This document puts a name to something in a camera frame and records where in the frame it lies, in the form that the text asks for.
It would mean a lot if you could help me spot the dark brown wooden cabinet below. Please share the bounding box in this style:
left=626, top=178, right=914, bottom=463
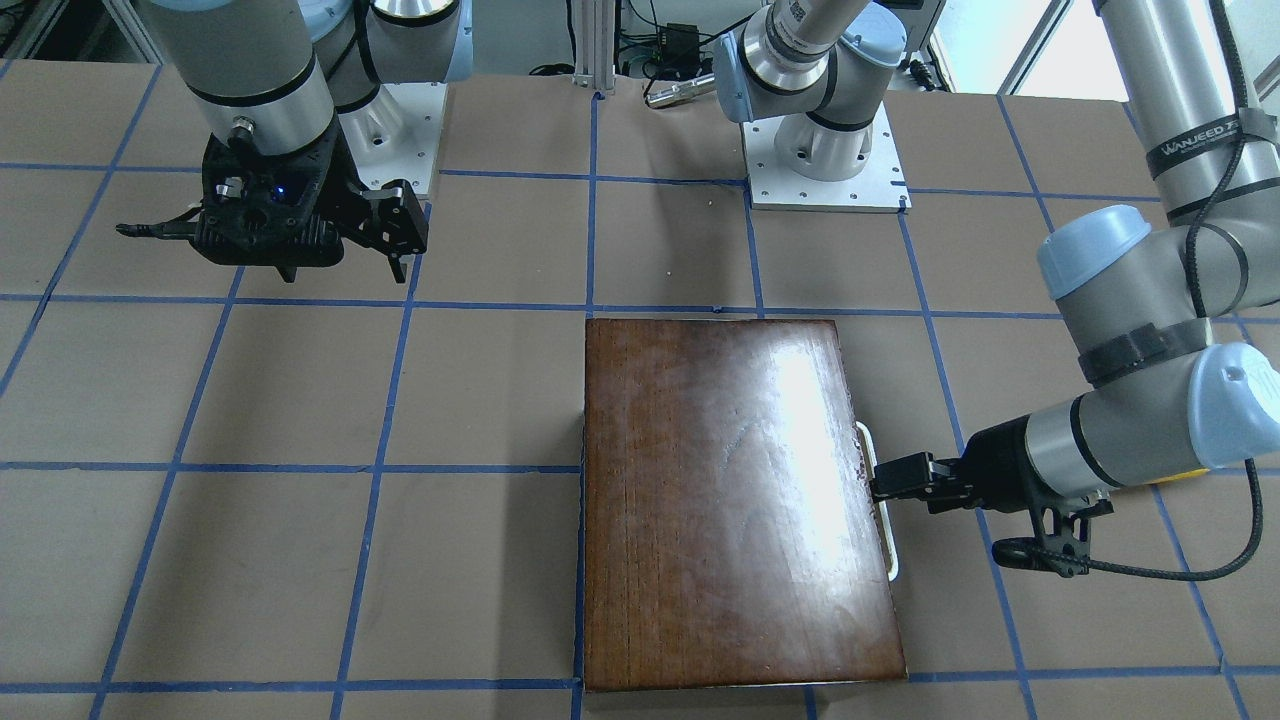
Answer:
left=584, top=318, right=908, bottom=693

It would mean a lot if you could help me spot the silver flashlight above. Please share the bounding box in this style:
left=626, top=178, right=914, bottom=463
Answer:
left=644, top=74, right=716, bottom=110

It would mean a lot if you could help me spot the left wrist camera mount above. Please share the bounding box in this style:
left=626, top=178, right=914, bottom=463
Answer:
left=991, top=495, right=1114, bottom=578

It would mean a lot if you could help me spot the aluminium frame post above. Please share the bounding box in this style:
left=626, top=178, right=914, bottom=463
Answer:
left=568, top=0, right=618, bottom=97

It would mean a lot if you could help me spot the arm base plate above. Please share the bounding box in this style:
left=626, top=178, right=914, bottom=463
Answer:
left=338, top=83, right=449, bottom=201
left=741, top=104, right=913, bottom=213

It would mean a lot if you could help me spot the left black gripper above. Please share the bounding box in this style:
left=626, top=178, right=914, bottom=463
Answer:
left=870, top=415, right=1038, bottom=514

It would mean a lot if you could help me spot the wooden drawer with white handle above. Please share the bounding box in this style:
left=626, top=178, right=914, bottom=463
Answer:
left=854, top=421, right=901, bottom=583

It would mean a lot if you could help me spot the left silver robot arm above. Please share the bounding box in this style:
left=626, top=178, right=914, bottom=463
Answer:
left=870, top=1, right=1277, bottom=514

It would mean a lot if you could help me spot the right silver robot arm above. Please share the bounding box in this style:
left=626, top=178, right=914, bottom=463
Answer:
left=116, top=1, right=474, bottom=283

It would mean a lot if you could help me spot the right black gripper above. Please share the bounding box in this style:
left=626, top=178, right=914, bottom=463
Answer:
left=116, top=128, right=429, bottom=284

